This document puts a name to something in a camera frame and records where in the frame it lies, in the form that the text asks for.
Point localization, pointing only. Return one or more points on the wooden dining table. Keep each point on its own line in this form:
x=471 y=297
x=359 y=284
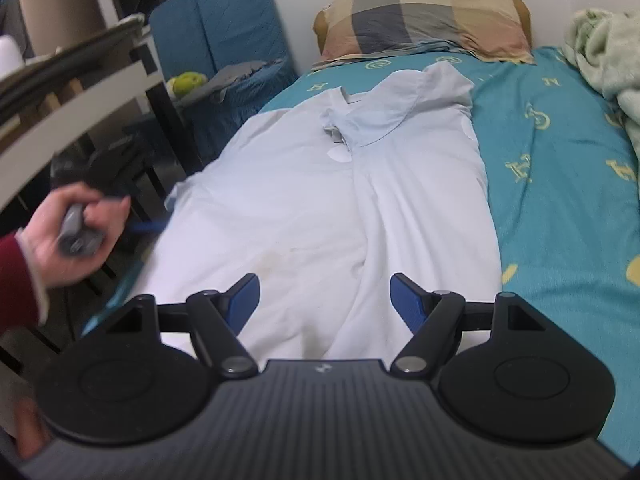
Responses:
x=28 y=142

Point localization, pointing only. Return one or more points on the red sleeved left forearm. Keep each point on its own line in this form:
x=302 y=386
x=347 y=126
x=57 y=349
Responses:
x=23 y=299

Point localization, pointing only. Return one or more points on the blue covered chair right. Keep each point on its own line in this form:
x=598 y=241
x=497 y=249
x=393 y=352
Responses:
x=240 y=33

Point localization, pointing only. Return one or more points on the green patterned fleece blanket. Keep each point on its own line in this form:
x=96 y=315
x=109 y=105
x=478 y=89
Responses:
x=604 y=47

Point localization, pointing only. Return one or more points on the blue covered chair left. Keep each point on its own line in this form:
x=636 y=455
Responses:
x=180 y=40

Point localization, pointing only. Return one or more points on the blue covered chair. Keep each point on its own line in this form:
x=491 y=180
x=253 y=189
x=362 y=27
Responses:
x=240 y=33
x=180 y=40

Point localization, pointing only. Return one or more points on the teal smiley bed sheet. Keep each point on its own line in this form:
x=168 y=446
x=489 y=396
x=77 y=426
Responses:
x=563 y=195

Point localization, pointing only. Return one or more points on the white shirt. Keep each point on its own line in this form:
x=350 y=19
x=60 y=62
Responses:
x=325 y=202

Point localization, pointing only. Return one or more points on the grey folded cloth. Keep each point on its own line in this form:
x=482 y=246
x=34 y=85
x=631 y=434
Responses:
x=235 y=75

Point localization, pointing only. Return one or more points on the plaid checkered pillow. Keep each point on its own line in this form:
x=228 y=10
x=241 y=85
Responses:
x=351 y=31

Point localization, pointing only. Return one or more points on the brown cardboard box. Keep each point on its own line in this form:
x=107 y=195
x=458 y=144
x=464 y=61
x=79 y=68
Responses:
x=52 y=24

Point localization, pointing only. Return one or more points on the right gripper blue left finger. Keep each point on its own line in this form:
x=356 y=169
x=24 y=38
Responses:
x=238 y=303

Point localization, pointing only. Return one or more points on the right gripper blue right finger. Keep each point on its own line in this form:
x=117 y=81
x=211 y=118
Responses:
x=410 y=300

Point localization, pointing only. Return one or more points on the yellow green plush toy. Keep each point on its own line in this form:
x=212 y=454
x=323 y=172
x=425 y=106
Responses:
x=180 y=86

